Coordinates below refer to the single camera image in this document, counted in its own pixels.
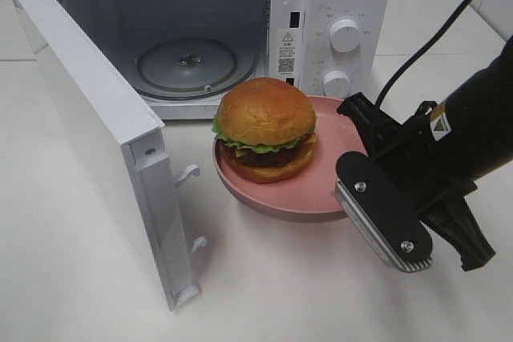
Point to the glass microwave turntable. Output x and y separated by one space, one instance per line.
192 68

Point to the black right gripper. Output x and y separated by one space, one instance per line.
405 152

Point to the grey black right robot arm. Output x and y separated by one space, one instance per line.
475 132

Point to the burger with lettuce and cheese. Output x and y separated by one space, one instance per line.
266 130

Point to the pink round plate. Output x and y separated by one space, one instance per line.
309 196

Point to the upper white power knob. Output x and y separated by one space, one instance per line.
345 34

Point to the lower white timer knob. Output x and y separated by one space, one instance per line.
336 84

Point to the white microwave oven body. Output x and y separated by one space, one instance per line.
289 37

